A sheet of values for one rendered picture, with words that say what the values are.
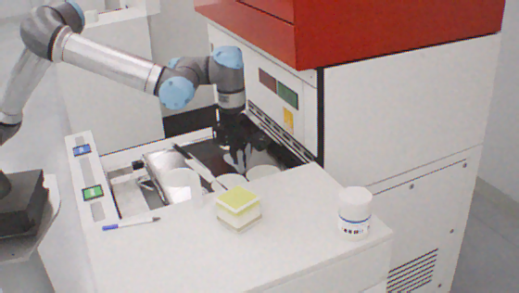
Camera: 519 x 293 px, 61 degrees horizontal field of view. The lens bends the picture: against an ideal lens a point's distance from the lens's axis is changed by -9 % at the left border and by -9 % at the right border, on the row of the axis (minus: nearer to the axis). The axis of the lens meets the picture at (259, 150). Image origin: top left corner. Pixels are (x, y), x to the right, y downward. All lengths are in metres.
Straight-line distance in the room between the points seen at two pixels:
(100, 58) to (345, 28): 0.59
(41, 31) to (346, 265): 0.87
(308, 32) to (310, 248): 0.49
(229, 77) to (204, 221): 0.36
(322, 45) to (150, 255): 0.63
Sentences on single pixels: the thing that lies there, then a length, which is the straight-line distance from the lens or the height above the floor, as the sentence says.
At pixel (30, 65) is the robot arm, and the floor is 1.27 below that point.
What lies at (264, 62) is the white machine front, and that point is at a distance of 1.45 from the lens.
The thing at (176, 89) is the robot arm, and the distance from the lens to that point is 1.09.
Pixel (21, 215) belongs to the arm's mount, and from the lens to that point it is 1.43.
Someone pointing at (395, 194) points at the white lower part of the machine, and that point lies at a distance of 1.56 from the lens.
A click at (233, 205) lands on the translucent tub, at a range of 1.03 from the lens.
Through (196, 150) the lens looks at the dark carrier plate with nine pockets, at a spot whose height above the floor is 0.90.
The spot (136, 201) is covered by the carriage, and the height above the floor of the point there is 0.88.
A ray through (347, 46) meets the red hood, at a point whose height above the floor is 1.26.
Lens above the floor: 1.63
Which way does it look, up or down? 30 degrees down
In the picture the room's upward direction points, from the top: 4 degrees counter-clockwise
